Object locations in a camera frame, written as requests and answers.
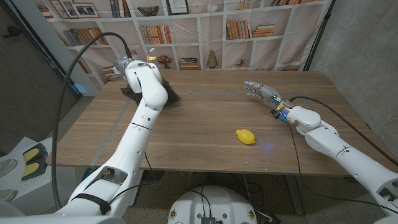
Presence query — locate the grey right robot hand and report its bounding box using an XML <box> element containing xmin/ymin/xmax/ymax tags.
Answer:
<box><xmin>244</xmin><ymin>80</ymin><xmax>294</xmax><ymax>121</ymax></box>

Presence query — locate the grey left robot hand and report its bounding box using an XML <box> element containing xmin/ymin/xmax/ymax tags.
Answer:
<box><xmin>114</xmin><ymin>57</ymin><xmax>135</xmax><ymax>75</ymax></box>

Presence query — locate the dark mesh netting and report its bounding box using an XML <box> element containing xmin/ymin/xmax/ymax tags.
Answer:
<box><xmin>120</xmin><ymin>77</ymin><xmax>182</xmax><ymax>108</ymax></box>

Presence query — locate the yellow toy lemon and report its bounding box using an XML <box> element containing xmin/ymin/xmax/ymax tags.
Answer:
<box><xmin>235</xmin><ymin>129</ymin><xmax>256</xmax><ymax>146</ymax></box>

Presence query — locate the colourful floor toy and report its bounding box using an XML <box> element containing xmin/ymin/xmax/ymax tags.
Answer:
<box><xmin>81</xmin><ymin>167</ymin><xmax>98</xmax><ymax>182</ymax></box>

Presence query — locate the printed bookshelf backdrop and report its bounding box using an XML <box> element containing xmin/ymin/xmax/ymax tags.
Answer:
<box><xmin>34</xmin><ymin>0</ymin><xmax>333</xmax><ymax>91</ymax></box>

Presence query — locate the black backdrop stand pole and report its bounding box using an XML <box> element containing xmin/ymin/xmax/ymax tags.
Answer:
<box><xmin>303</xmin><ymin>0</ymin><xmax>337</xmax><ymax>72</ymax></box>

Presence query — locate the grey metal table leg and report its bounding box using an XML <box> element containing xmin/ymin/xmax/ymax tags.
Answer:
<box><xmin>284</xmin><ymin>174</ymin><xmax>305</xmax><ymax>216</ymax></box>
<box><xmin>129</xmin><ymin>170</ymin><xmax>146</xmax><ymax>208</ymax></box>

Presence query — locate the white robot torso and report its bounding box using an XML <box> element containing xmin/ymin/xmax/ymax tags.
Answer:
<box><xmin>167</xmin><ymin>185</ymin><xmax>258</xmax><ymax>224</ymax></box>

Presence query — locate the black yellow foot pedal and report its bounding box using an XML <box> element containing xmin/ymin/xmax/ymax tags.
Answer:
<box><xmin>21</xmin><ymin>142</ymin><xmax>49</xmax><ymax>181</ymax></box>

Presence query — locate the white floor board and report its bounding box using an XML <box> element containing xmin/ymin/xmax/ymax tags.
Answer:
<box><xmin>0</xmin><ymin>136</ymin><xmax>77</xmax><ymax>215</ymax></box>

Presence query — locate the grey white sneaker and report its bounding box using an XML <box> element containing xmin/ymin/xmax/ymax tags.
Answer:
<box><xmin>0</xmin><ymin>189</ymin><xmax>18</xmax><ymax>203</ymax></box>
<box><xmin>0</xmin><ymin>158</ymin><xmax>18</xmax><ymax>179</ymax></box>

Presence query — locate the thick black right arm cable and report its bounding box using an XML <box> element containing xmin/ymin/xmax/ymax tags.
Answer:
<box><xmin>288</xmin><ymin>96</ymin><xmax>398</xmax><ymax>167</ymax></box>

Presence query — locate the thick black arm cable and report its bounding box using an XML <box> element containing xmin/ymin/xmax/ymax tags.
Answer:
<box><xmin>51</xmin><ymin>32</ymin><xmax>133</xmax><ymax>210</ymax></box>
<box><xmin>288</xmin><ymin>96</ymin><xmax>398</xmax><ymax>167</ymax></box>

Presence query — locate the thin black braided cable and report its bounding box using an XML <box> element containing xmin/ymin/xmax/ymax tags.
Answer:
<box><xmin>287</xmin><ymin>123</ymin><xmax>398</xmax><ymax>208</ymax></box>

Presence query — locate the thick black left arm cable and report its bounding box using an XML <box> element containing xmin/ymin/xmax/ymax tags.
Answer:
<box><xmin>51</xmin><ymin>32</ymin><xmax>133</xmax><ymax>210</ymax></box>

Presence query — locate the thin black plain cable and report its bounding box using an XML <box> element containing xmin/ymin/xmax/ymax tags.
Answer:
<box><xmin>109</xmin><ymin>151</ymin><xmax>154</xmax><ymax>205</ymax></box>

